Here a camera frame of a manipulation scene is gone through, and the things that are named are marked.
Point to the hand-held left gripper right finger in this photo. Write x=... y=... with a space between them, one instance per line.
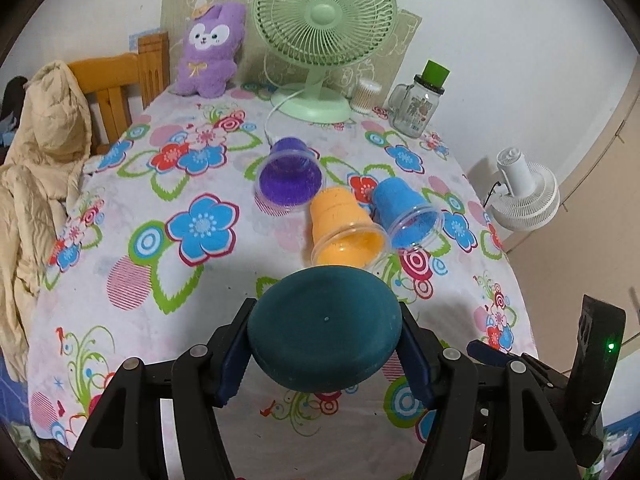
x=417 y=360

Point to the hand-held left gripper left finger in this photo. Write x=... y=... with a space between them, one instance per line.
x=231 y=360

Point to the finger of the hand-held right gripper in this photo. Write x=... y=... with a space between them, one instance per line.
x=487 y=350

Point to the dark teal cup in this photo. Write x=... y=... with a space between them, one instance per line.
x=320 y=330

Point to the blue cup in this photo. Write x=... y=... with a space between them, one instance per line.
x=395 y=200

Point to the orange cup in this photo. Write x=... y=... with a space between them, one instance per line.
x=335 y=215

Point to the purple cup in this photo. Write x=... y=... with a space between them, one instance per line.
x=290 y=175

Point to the floral tablecloth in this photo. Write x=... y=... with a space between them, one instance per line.
x=150 y=310

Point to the small white fan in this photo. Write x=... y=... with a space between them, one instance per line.
x=525 y=195

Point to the glass jar mug green lid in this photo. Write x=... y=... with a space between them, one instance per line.
x=415 y=110

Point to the cotton swab container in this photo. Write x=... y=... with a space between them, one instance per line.
x=365 y=95

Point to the beige quilted jacket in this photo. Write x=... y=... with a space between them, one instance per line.
x=35 y=160

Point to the purple plush toy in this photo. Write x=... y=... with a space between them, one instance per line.
x=205 y=70

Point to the wooden chair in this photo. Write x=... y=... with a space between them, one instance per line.
x=107 y=67

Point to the beige printed board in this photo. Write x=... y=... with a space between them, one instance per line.
x=175 y=5

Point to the green desk fan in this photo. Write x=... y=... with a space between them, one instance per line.
x=325 y=12

